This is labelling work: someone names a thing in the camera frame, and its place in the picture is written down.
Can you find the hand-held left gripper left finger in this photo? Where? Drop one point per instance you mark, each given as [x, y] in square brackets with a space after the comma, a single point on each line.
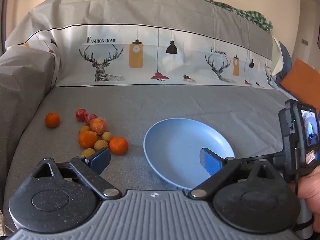
[100, 159]

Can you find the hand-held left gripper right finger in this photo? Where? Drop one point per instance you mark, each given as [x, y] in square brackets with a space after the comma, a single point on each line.
[210, 164]

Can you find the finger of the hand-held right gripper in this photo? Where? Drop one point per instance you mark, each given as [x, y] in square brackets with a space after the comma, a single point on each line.
[277, 160]

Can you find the small yellow round fruit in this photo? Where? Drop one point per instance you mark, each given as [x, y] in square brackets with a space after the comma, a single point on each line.
[107, 136]
[84, 129]
[101, 145]
[88, 152]

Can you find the plastic-wrapped orange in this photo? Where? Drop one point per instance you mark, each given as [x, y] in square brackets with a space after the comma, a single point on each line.
[98, 126]

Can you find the light blue plate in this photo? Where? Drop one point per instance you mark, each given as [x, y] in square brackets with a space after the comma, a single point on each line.
[175, 145]

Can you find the red plum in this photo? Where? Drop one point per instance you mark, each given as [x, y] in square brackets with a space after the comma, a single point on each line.
[81, 114]
[89, 118]

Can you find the person's right hand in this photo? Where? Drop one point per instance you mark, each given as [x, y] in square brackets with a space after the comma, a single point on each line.
[311, 187]

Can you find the printed grey sofa cover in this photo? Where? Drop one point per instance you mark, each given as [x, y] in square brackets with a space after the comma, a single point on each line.
[200, 105]

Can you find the orange cushion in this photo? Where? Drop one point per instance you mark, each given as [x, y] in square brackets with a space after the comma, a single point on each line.
[300, 80]

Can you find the blue cushion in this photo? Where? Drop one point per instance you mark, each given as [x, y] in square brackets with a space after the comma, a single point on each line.
[286, 55]

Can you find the pale yellow cloth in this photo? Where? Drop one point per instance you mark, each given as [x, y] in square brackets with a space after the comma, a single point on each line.
[277, 55]

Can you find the wall switch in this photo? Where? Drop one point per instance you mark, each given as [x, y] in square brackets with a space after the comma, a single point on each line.
[304, 42]

